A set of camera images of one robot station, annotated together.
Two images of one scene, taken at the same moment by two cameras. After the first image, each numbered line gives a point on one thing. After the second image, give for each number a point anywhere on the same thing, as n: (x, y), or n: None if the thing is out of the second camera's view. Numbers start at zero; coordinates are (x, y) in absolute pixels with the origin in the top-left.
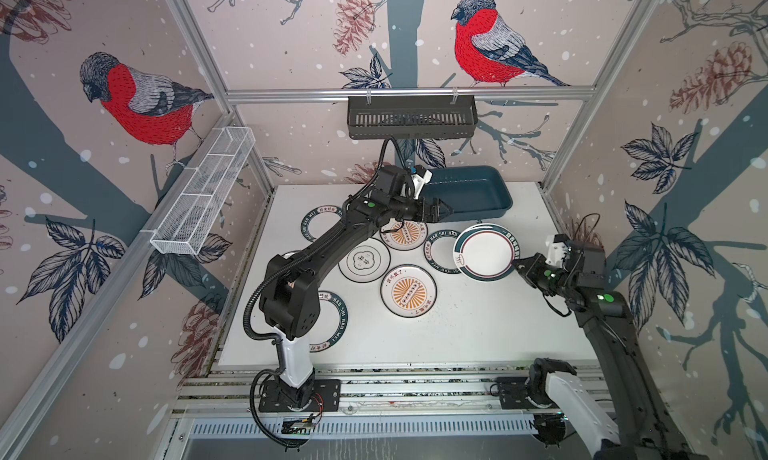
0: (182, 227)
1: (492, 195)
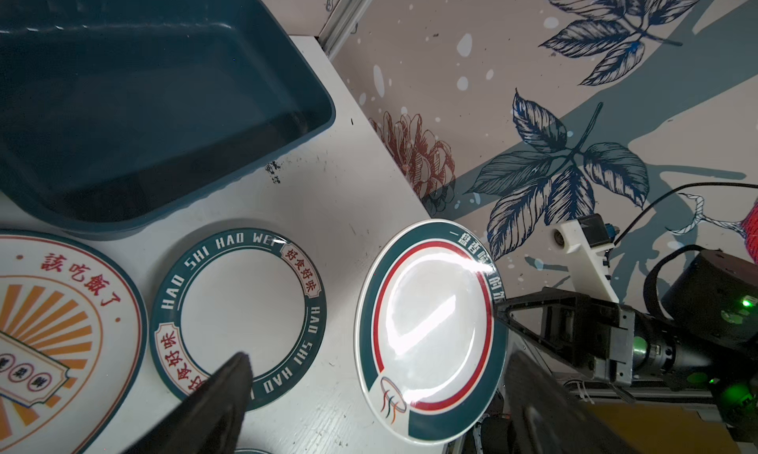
0: None
1: (124, 101)
